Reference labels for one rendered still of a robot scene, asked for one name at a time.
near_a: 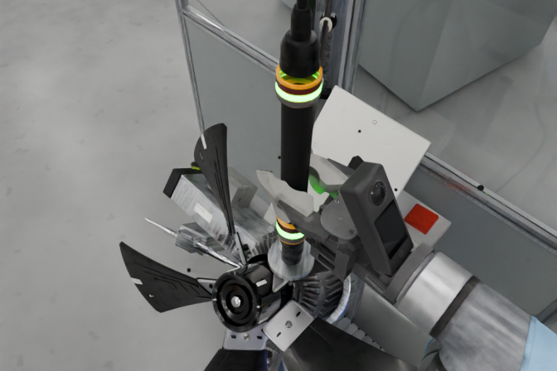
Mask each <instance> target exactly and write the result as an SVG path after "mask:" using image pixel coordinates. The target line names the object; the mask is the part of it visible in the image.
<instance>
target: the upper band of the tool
mask: <svg viewBox="0 0 557 371"><path fill-rule="evenodd" d="M280 70H281V69H280V68H279V64H278V66H277V68H276V77H277V80H278V81H279V83H280V84H282V85H284V86H286V87H288V88H290V89H310V88H312V87H314V86H315V85H317V84H318V83H319V82H320V81H321V79H322V67H321V66H320V68H319V70H318V72H317V73H316V74H314V75H311V76H309V77H306V78H304V79H302V78H295V77H291V76H289V75H286V74H285V73H284V72H283V71H281V72H280V73H279V71H280ZM318 73H319V74H318ZM283 75H284V76H283ZM281 76H282V77H281ZM315 76H316V77H317V78H316V77H315ZM291 78H293V79H291ZM293 83H303V84H293ZM280 90H281V89H280ZM317 90H318V89H317ZM317 90H316V91H317ZM316 91H314V92H313V93H315V92H316ZM283 92H284V91H283ZM284 93H285V94H288V93H286V92H284ZM313 93H310V94H313ZM278 94H279V93H278ZM310 94H305V95H294V94H289V95H292V96H306V95H310ZM279 95H280V94H279ZM280 96H281V95H280ZM281 97H282V96H281ZM282 98H283V99H284V97H282ZM315 98H316V97H315ZM315 98H314V99H315ZM286 100H287V101H290V102H294V103H304V102H308V101H311V100H312V99H310V100H308V101H303V102H295V101H291V100H288V99H286Z"/></svg>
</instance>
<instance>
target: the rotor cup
mask: <svg viewBox="0 0 557 371"><path fill-rule="evenodd" d="M267 260H268V253H261V254H259V255H256V256H254V257H252V258H251V259H249V260H248V263H247V264H245V265H244V266H243V267H238V268H236V269H234V270H231V271H228V272H225V273H223V274H222V275H221V276H220V277H219V278H218V279H217V280H216V282H215V284H214V286H213V290H212V296H211V298H212V305H213V309H214V312H215V314H216V316H217V318H218V320H219V321H220V323H221V324H222V325H223V326H224V327H226V328H227V329H228V330H231V331H234V332H236V333H245V332H248V331H251V330H252V329H254V328H256V327H258V326H259V325H262V324H263V323H265V322H267V321H270V320H271V319H272V318H273V317H274V316H275V315H276V314H277V313H278V312H279V311H280V310H281V309H282V308H283V307H284V306H285V305H286V304H287V303H288V302H289V301H291V300H292V299H293V300H295V301H296V302H297V303H298V300H299V294H300V290H299V283H298V280H296V281H292V285H291V286H289V285H287V286H286V287H284V288H283V289H282V290H280V291H279V292H278V293H276V294H275V295H274V292H273V290H272V289H273V279H274V273H273V272H272V270H271V269H270V267H269V261H268V263H266V262H267ZM263 280H265V281H266V282H267V283H265V284H263V285H261V286H257V284H256V283H257V282H261V281H263ZM234 296H237V297H238V298H239V299H240V306H239V307H234V306H233V305H232V303H231V300H232V298H233V297H234ZM266 317H269V318H268V319H267V320H265V321H263V322H261V323H259V322H260V321H261V320H262V319H264V318H266Z"/></svg>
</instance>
